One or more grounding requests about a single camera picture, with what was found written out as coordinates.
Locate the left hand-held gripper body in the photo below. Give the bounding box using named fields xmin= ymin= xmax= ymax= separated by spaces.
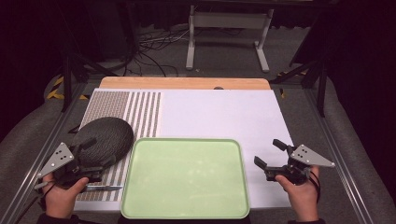
xmin=36 ymin=142 xmax=104 ymax=189

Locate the aluminium rail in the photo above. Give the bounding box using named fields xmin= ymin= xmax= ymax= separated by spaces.
xmin=303 ymin=88 xmax=376 ymax=224
xmin=0 ymin=81 xmax=92 ymax=224

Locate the black wrist cord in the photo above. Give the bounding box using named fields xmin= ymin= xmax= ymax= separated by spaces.
xmin=13 ymin=181 xmax=58 ymax=224
xmin=306 ymin=170 xmax=322 ymax=204

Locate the white metal stand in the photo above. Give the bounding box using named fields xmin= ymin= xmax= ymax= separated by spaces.
xmin=185 ymin=4 xmax=276 ymax=74

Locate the bundle of black floor cables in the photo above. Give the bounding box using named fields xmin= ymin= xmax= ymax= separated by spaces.
xmin=123 ymin=26 xmax=244 ymax=78

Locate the person's right hand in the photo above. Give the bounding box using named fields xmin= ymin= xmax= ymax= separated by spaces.
xmin=275 ymin=165 xmax=321 ymax=223

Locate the yellow and black floor tape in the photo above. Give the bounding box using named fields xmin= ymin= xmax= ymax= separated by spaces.
xmin=46 ymin=76 xmax=91 ymax=102

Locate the dark grey cloth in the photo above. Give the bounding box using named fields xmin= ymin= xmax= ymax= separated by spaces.
xmin=71 ymin=116 xmax=135 ymax=169

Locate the black tripod stand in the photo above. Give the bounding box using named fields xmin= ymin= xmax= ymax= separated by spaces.
xmin=60 ymin=50 xmax=120 ymax=114
xmin=270 ymin=57 xmax=329 ymax=119

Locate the person's left hand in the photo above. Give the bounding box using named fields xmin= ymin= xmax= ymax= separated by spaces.
xmin=41 ymin=173 xmax=90 ymax=219

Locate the wooden table board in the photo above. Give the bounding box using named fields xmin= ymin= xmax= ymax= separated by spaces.
xmin=99 ymin=77 xmax=272 ymax=91

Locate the small knife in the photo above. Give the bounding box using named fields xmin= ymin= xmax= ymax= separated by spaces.
xmin=81 ymin=184 xmax=124 ymax=193

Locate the white board with striped print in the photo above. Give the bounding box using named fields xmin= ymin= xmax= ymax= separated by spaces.
xmin=74 ymin=88 xmax=294 ymax=213

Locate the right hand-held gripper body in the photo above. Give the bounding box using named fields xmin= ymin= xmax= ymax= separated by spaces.
xmin=263 ymin=143 xmax=336 ymax=186

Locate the light green plastic tray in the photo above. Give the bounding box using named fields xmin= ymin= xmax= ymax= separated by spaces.
xmin=120 ymin=137 xmax=251 ymax=220

